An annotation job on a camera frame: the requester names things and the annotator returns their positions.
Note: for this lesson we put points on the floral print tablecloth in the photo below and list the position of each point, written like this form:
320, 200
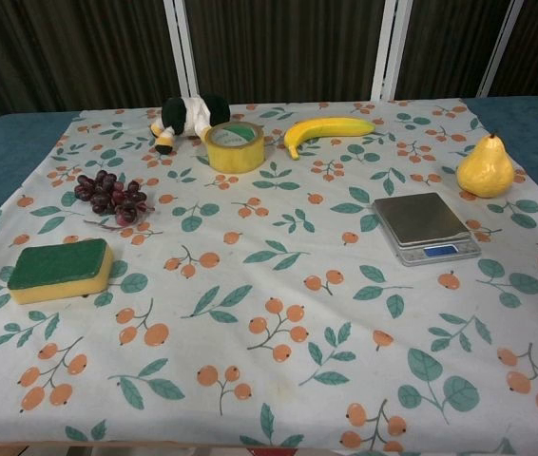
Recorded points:
269, 285

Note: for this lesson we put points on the black white plush toy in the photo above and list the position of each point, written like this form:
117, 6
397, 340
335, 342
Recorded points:
176, 114

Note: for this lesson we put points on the yellow tape roll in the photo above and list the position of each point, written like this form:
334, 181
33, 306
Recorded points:
233, 159

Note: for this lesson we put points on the small digital scale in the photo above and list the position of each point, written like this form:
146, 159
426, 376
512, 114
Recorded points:
421, 218

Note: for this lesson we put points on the yellow banana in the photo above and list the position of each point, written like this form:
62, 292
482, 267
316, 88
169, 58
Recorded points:
326, 127

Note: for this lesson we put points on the green yellow sponge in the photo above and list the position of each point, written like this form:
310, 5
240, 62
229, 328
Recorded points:
55, 263

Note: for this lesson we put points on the yellow round fruit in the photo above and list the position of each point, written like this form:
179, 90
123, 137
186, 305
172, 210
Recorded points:
485, 171

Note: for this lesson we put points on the blue table cover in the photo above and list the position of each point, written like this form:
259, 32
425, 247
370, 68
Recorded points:
3, 157

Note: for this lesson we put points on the purple grape bunch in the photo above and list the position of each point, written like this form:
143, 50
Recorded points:
107, 195

